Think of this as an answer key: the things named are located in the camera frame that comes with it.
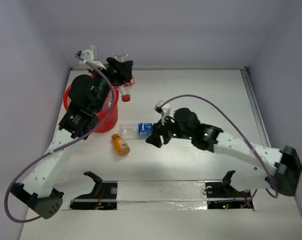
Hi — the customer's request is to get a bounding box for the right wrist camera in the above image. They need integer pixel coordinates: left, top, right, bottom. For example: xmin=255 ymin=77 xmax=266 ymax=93
xmin=154 ymin=100 xmax=171 ymax=125

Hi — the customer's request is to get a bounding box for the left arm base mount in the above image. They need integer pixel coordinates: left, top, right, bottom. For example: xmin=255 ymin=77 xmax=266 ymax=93
xmin=70 ymin=171 xmax=118 ymax=211

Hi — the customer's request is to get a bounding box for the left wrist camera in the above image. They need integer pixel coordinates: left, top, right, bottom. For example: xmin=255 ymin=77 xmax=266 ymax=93
xmin=76 ymin=45 xmax=105 ymax=69

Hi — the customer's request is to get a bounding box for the aluminium rail right edge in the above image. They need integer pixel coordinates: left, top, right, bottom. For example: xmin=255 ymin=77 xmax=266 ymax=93
xmin=240 ymin=67 xmax=271 ymax=147

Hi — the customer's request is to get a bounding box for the crushed red label bottle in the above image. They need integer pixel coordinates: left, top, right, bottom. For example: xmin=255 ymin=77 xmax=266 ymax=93
xmin=115 ymin=54 xmax=135 ymax=103

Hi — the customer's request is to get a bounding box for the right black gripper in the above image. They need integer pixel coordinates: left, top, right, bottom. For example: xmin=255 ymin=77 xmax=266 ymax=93
xmin=145 ymin=113 xmax=193 ymax=148

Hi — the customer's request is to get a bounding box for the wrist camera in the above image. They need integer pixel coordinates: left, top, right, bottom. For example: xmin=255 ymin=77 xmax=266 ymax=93
xmin=154 ymin=100 xmax=171 ymax=125
xmin=76 ymin=45 xmax=105 ymax=69

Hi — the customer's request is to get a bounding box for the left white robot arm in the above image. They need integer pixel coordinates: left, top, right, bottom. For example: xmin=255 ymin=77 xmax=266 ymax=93
xmin=4 ymin=56 xmax=133 ymax=223

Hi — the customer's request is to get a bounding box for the blue label bottle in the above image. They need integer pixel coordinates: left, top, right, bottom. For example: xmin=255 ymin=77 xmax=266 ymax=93
xmin=120 ymin=122 xmax=153 ymax=138

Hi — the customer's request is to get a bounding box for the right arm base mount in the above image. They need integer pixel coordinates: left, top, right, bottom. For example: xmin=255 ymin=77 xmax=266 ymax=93
xmin=202 ymin=170 xmax=254 ymax=210

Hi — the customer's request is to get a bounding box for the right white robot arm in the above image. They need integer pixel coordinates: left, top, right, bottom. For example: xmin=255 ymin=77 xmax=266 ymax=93
xmin=146 ymin=105 xmax=302 ymax=197

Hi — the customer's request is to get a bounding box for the small orange juice bottle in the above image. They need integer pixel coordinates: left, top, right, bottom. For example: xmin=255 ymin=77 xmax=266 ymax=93
xmin=112 ymin=134 xmax=130 ymax=157

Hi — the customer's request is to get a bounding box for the red mesh plastic bin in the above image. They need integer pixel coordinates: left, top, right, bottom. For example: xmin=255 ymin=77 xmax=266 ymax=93
xmin=63 ymin=83 xmax=120 ymax=134

